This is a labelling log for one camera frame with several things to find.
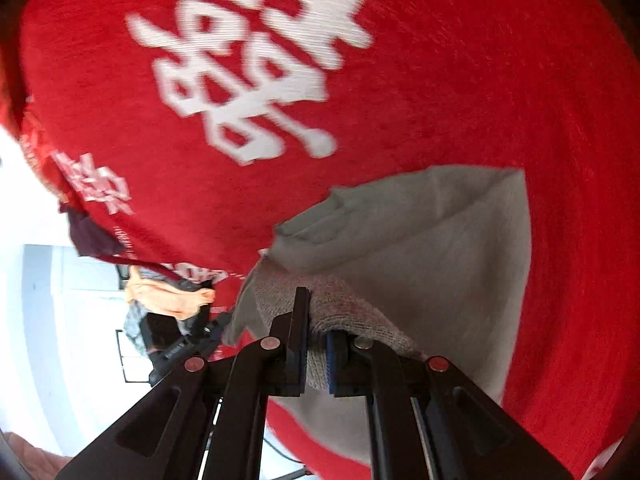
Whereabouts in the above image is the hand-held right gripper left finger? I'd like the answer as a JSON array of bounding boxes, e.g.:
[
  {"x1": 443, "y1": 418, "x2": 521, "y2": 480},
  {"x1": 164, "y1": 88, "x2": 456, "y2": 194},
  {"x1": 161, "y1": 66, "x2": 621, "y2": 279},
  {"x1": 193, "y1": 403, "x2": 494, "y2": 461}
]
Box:
[{"x1": 57, "y1": 287, "x2": 311, "y2": 480}]

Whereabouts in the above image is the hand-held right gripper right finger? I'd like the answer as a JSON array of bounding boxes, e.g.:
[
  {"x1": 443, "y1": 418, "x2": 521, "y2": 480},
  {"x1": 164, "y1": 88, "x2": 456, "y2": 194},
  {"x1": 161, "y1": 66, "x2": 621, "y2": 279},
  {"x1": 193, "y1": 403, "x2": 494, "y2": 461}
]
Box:
[{"x1": 325, "y1": 330, "x2": 576, "y2": 480}]

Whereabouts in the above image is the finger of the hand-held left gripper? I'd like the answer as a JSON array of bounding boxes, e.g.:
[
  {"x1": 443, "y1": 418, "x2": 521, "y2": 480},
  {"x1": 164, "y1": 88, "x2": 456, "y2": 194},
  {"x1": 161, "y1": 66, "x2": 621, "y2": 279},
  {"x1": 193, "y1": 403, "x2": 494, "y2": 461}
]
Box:
[{"x1": 200, "y1": 312, "x2": 234, "y2": 345}]

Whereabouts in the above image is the grey sweater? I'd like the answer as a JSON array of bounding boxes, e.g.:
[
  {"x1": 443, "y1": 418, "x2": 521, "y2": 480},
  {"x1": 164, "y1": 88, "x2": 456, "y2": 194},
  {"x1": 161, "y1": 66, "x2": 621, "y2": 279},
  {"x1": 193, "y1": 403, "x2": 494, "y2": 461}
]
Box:
[{"x1": 222, "y1": 165, "x2": 532, "y2": 466}]

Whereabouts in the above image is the black cloth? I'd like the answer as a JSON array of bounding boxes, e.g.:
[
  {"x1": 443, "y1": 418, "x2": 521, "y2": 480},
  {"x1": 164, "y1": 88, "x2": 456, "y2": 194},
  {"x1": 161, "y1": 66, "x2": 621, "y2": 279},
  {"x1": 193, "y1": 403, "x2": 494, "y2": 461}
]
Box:
[{"x1": 140, "y1": 312, "x2": 182, "y2": 356}]

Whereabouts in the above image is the grey patterned cloth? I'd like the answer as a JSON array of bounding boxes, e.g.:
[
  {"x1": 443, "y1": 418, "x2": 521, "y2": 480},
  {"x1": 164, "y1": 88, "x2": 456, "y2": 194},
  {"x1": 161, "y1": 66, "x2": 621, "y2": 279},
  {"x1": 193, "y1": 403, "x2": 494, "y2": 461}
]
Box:
[{"x1": 122, "y1": 305, "x2": 151, "y2": 357}]

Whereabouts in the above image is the cream orange cloth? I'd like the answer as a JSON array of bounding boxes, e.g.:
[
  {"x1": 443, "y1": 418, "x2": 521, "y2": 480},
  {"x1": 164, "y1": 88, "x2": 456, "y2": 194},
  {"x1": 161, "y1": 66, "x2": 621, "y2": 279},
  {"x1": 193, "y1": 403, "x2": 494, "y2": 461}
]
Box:
[{"x1": 124, "y1": 266, "x2": 217, "y2": 322}]

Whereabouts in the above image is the dark red cloth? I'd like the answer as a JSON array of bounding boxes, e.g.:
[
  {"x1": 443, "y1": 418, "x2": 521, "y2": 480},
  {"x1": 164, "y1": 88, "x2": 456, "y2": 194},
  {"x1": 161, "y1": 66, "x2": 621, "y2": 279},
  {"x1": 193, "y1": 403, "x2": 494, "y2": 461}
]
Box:
[{"x1": 65, "y1": 207, "x2": 126, "y2": 263}]

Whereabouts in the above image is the red printed blanket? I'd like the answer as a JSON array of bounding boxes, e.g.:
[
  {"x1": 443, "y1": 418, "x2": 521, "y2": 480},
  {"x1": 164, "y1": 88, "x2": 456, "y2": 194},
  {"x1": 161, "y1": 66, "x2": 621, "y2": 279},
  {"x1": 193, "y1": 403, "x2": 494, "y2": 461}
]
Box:
[{"x1": 0, "y1": 0, "x2": 640, "y2": 480}]

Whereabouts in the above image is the black cable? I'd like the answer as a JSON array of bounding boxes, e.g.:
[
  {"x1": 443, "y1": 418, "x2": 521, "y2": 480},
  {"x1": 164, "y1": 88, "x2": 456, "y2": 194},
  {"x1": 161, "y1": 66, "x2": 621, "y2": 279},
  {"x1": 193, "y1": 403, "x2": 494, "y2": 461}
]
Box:
[{"x1": 262, "y1": 430, "x2": 312, "y2": 480}]

